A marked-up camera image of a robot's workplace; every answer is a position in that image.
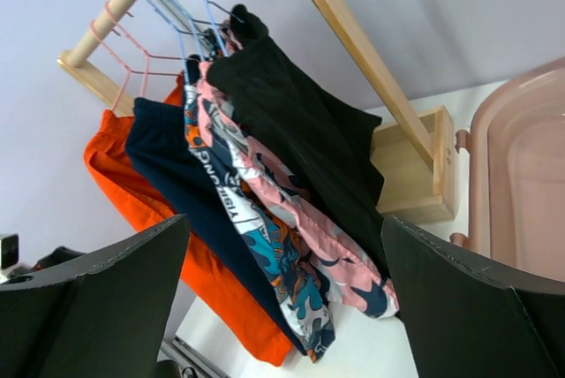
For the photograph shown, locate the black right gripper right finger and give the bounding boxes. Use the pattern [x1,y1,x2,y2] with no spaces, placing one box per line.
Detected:
[381,216,564,377]

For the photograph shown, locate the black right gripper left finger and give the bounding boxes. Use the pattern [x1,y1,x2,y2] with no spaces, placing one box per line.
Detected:
[1,215,189,377]

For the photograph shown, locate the pink patterned shorts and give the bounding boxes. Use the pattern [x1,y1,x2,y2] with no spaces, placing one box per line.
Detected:
[202,62,398,318]

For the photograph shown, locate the blue orange patterned shorts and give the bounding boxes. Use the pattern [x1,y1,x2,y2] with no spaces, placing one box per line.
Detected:
[184,55,335,363]

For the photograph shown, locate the navy blue shorts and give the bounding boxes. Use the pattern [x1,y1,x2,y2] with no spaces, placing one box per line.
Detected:
[125,98,305,366]

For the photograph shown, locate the pink wire hanger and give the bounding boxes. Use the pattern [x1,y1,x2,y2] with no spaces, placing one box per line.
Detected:
[89,20,132,116]
[104,1,181,97]

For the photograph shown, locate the black shorts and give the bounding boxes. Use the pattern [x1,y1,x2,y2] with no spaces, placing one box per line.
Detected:
[207,4,390,277]

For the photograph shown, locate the blue wire hanger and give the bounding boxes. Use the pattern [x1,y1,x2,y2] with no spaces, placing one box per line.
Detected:
[145,0,228,60]
[151,0,213,57]
[201,0,240,57]

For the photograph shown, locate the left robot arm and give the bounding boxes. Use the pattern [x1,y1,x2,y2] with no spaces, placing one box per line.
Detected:
[1,215,190,377]

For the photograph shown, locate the wooden clothes rack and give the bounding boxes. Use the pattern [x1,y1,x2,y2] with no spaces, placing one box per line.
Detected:
[57,0,457,223]

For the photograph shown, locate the pink plastic basin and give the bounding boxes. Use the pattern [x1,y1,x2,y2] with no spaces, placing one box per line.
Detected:
[450,58,564,281]

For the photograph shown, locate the aluminium mounting rail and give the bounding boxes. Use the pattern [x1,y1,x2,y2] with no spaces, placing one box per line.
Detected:
[160,336,230,378]

